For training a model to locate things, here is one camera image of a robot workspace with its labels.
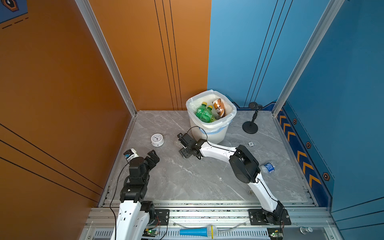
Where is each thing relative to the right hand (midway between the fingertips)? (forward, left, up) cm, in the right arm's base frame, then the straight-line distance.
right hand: (186, 149), depth 98 cm
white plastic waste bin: (-2, -18, +20) cm, 27 cm away
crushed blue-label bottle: (-15, -48, +3) cm, 50 cm away
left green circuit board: (-45, +15, -2) cm, 47 cm away
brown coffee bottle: (+14, -21, +23) cm, 34 cm away
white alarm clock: (+5, +19, +3) cm, 20 cm away
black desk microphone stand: (+19, -47, -1) cm, 50 cm away
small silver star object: (+5, -45, -3) cm, 45 cm away
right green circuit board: (-45, -45, -5) cm, 64 cm away
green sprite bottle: (+10, -11, +23) cm, 27 cm away
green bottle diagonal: (+8, -16, +20) cm, 27 cm away
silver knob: (-44, -58, -2) cm, 72 cm away
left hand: (-12, +18, +14) cm, 26 cm away
